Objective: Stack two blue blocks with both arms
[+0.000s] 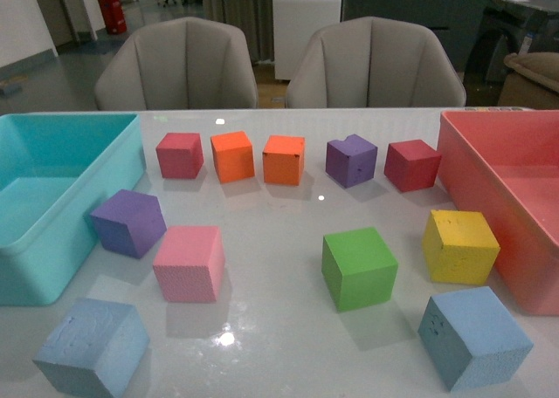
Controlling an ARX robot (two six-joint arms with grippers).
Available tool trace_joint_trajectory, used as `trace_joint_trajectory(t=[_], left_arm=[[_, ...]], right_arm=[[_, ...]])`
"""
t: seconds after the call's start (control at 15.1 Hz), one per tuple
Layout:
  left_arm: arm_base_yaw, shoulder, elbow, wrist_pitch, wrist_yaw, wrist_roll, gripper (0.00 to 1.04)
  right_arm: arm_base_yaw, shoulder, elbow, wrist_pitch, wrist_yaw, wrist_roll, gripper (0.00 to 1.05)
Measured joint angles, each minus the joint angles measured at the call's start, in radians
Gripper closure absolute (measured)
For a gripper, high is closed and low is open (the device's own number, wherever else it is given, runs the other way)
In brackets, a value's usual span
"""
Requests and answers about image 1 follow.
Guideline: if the light blue foam cube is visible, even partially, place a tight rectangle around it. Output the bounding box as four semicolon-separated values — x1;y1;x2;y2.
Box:
418;286;534;392
33;298;149;397

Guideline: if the right orange foam cube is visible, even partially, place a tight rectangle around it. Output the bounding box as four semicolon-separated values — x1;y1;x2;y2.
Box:
262;135;306;186

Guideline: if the orange foam cube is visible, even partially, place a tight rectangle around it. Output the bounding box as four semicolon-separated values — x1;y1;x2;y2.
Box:
262;135;306;186
210;131;255;184

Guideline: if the left orange foam cube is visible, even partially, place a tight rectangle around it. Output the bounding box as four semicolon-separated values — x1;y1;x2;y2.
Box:
210;131;255;184

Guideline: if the notched purple foam cube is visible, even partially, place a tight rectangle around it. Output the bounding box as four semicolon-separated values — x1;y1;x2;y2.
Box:
326;134;378;189

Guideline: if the magenta foam cube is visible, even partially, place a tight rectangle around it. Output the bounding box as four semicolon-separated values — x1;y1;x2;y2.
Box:
155;133;204;179

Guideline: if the green foam cube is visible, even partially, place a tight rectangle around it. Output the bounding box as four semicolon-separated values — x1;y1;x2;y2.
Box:
321;227;398;312

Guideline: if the pink foam cube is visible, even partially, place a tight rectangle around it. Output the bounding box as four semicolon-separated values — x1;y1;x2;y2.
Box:
153;226;225;303

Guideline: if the dark red foam cube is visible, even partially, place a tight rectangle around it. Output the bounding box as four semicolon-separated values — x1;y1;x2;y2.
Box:
383;140;442;192

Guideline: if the right grey armchair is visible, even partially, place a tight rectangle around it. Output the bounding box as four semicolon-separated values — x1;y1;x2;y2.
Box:
286;17;466;109

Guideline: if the grey armchair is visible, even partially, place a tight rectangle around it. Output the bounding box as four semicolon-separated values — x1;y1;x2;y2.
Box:
286;17;466;109
94;17;259;111

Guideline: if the left grey armchair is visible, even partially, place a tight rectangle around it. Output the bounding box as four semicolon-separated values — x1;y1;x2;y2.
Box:
94;17;259;111

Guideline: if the white drawer cabinet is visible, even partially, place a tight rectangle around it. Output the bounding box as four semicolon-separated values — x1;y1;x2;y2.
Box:
273;0;342;81

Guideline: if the grey curtain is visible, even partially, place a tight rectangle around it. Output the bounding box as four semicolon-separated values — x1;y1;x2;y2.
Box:
203;0;274;63

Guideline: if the yellow foam cube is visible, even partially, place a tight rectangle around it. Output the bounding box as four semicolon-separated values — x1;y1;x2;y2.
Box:
422;209;500;285

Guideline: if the teal plastic bin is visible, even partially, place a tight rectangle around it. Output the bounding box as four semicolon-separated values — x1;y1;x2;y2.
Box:
1;113;145;306

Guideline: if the pink plastic bin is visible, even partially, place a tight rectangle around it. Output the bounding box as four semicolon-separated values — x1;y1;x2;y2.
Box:
438;110;558;316

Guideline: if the dark grey counter cabinet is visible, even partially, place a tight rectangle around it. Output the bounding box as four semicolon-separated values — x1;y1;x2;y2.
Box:
341;0;491;72

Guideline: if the beige sofa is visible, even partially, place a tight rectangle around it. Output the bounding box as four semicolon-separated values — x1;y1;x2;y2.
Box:
498;52;558;110

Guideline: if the black appliance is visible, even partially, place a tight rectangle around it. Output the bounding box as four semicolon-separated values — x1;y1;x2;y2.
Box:
464;0;558;85

